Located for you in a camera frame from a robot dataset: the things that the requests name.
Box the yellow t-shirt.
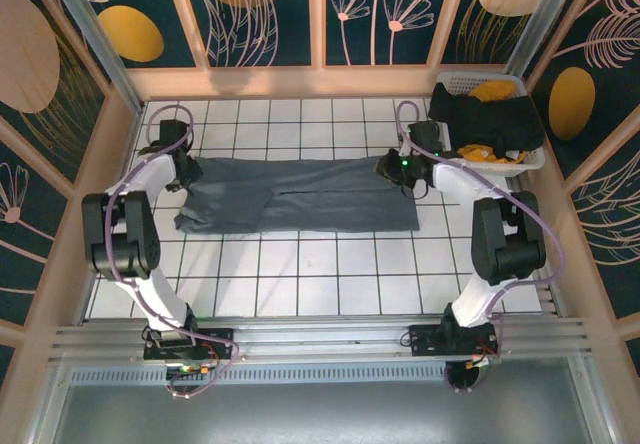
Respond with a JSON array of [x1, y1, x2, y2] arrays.
[[456, 79, 529, 164]]

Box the small electronics board with wires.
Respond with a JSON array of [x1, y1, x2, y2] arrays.
[[164, 361, 221, 381], [443, 353, 501, 391]]

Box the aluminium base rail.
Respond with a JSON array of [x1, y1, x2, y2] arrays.
[[49, 315, 592, 364]]

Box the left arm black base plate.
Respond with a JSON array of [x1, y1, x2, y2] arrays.
[[143, 327, 236, 361]]

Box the perforated metal cable tray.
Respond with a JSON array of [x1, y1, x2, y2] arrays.
[[68, 365, 451, 386]]

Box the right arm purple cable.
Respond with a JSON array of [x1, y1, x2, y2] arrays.
[[395, 99, 569, 394]]

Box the aluminium corner post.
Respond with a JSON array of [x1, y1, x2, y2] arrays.
[[40, 0, 147, 116], [504, 0, 584, 80]]

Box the grey t-shirt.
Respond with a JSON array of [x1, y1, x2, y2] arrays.
[[173, 155, 420, 235]]

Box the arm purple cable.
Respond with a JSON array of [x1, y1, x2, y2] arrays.
[[395, 99, 569, 394], [103, 104, 241, 399]]

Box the white plastic laundry basket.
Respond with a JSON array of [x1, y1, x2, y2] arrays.
[[433, 71, 550, 179]]

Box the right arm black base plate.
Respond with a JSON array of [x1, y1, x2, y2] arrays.
[[407, 323, 500, 358]]

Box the grey sheet metal panel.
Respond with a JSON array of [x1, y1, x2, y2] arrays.
[[29, 383, 616, 444]]

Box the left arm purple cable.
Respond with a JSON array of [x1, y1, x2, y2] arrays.
[[103, 104, 241, 399]]

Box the black t-shirt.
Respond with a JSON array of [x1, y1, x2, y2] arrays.
[[427, 82, 546, 159]]

